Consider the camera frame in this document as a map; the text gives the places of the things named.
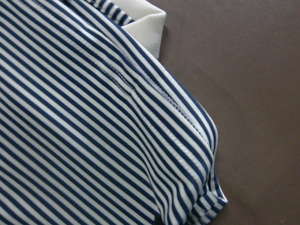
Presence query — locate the navy white striped polo shirt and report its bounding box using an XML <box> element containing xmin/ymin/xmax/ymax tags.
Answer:
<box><xmin>0</xmin><ymin>0</ymin><xmax>227</xmax><ymax>225</ymax></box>

